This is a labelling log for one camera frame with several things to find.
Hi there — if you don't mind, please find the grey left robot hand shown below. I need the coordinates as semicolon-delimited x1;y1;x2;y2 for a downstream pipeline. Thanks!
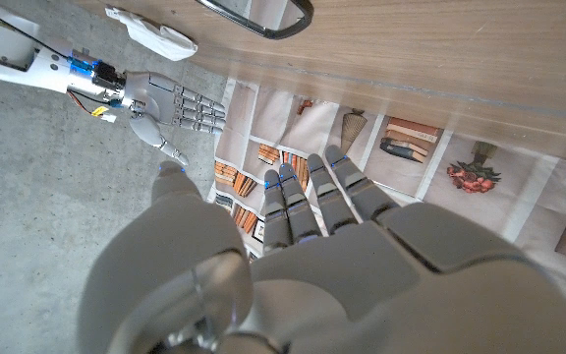
76;145;566;354

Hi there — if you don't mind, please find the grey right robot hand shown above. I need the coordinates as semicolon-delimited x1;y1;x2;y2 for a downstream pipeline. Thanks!
121;71;228;167

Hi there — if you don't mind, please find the white cloth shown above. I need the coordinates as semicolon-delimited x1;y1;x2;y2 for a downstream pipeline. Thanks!
104;5;199;62

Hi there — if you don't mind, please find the black-framed mirror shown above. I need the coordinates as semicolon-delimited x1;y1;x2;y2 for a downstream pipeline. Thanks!
195;0;314;40

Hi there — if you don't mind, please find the printed bookshelf backdrop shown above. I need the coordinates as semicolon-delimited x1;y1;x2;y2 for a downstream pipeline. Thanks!
206;78;566;316

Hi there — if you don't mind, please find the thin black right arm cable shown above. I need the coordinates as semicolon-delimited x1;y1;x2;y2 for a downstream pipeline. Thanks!
0;1;71;59

